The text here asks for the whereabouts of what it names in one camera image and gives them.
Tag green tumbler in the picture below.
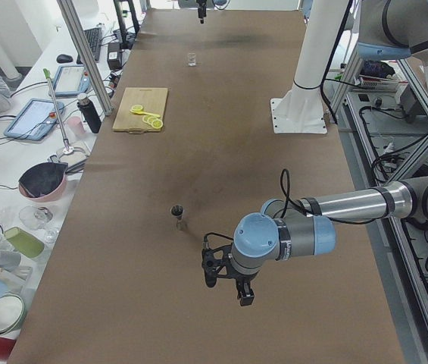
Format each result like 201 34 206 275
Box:
4 227 45 259

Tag pink cup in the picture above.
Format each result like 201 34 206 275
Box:
67 116 86 139

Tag wine glass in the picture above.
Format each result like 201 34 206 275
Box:
18 206 54 230

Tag aluminium frame post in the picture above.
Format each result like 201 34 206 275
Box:
57 0 113 116

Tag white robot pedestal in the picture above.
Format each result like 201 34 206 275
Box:
270 0 351 134

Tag near blue teach pendant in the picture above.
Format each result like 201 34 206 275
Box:
3 99 58 142

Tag pink bowl with cloth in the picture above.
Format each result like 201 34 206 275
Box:
18 162 67 202

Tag black computer mouse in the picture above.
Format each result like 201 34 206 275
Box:
56 54 73 64

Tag steel double jigger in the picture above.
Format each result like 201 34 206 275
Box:
170 205 187 231

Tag lemon slice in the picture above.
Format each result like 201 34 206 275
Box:
142 115 164 130

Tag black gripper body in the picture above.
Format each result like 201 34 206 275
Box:
196 0 206 9
227 271 255 293

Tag black keyboard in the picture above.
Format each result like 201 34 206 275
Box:
83 27 102 62

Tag white green bowl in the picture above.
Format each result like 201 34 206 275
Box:
0 294 27 335

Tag metal grabber stick green handle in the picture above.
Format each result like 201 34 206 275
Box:
42 68 73 155

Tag clear glass measuring cup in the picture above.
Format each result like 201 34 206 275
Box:
187 52 197 67

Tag blue teach pendant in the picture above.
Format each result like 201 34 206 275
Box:
52 65 90 98
3 99 58 142

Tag black power adapter box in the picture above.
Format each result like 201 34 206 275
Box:
107 42 123 71

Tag far blue teach pendant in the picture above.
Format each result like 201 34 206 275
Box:
52 65 90 98

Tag bamboo cutting board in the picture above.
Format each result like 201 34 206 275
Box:
112 87 168 133

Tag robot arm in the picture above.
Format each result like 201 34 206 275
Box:
202 1 428 306

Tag black thermos bottle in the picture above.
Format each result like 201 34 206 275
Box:
77 93 102 133

